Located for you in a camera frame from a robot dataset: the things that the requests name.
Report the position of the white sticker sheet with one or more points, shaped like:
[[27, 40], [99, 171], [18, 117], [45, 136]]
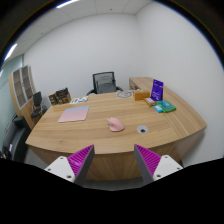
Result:
[[79, 100]]

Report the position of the small yellow box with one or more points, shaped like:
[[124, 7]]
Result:
[[150, 101]]

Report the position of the small brown printed carton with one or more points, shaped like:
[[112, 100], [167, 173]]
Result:
[[52, 99]]

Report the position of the pink and blue mouse pad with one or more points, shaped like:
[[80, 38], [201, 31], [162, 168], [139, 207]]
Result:
[[74, 114]]

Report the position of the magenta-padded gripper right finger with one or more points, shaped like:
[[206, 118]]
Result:
[[150, 160]]

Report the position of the small blue box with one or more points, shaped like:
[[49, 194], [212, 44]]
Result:
[[158, 108]]

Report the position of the purple standing sign card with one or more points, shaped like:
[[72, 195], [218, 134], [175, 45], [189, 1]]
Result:
[[157, 90]]

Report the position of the grey backpack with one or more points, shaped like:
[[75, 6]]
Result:
[[105, 86]]

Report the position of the long ceiling light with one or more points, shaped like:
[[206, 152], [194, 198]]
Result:
[[10, 52], [67, 3]]

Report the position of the pink computer mouse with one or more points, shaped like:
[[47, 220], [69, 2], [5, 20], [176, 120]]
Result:
[[115, 125]]

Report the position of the green flat box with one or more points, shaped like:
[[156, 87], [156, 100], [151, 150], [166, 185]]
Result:
[[166, 106]]

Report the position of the wooden side cabinet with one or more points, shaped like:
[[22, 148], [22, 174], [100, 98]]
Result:
[[141, 82]]

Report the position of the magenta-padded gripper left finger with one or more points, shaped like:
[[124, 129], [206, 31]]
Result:
[[77, 161]]

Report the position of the black padded armchair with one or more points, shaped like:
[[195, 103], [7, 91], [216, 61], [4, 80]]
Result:
[[15, 140]]

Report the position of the small black swivel chair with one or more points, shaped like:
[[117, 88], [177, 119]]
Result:
[[37, 99]]

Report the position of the black mesh office chair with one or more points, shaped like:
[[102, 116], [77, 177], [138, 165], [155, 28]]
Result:
[[104, 75]]

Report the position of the orange-brown cardboard box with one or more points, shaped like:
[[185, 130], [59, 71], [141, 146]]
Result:
[[142, 95]]

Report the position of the wooden shelf unit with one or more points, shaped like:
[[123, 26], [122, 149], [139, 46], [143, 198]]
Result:
[[22, 87]]

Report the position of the large brown printed carton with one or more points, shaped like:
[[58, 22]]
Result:
[[63, 96]]

